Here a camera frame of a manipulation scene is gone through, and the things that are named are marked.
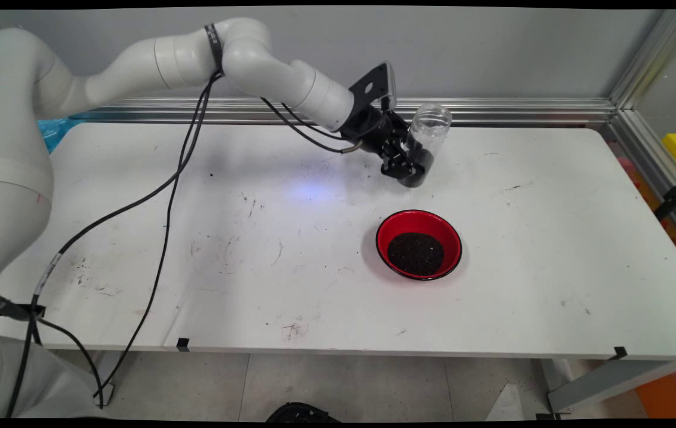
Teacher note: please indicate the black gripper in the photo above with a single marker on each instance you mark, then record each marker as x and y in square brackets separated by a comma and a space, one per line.
[370, 128]

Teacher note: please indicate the black seeds heap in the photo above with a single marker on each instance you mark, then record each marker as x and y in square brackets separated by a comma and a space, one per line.
[428, 159]
[416, 254]

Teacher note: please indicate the clear plastic jar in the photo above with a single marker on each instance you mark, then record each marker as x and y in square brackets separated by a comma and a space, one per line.
[433, 128]

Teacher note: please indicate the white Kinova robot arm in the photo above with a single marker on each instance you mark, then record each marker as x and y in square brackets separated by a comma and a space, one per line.
[254, 59]

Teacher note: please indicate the red bowl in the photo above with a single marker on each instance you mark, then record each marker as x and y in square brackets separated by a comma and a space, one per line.
[394, 229]

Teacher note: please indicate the black round floor object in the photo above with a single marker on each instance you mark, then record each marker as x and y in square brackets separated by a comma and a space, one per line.
[302, 413]

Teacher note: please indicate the black tape marker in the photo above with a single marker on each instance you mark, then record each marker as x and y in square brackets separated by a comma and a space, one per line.
[620, 353]
[183, 344]

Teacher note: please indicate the grey metal table leg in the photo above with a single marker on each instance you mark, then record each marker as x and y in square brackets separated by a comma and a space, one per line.
[109, 371]
[611, 380]

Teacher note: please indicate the blue water bottle pack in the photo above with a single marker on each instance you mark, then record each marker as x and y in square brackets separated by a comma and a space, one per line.
[52, 134]

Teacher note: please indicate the orange floor mat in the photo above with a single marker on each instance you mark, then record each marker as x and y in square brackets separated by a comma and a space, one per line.
[673, 392]

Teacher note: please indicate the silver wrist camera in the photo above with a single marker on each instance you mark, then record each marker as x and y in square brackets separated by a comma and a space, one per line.
[392, 83]

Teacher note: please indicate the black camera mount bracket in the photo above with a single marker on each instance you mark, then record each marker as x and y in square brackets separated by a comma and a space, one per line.
[370, 86]

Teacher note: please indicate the long aluminium frame rail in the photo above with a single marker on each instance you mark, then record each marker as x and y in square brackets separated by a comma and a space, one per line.
[522, 110]

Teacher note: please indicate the short aluminium frame rail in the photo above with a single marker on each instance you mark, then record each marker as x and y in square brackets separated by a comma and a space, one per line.
[653, 160]

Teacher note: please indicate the aluminium frame post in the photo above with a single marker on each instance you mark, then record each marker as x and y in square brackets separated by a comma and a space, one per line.
[650, 59]

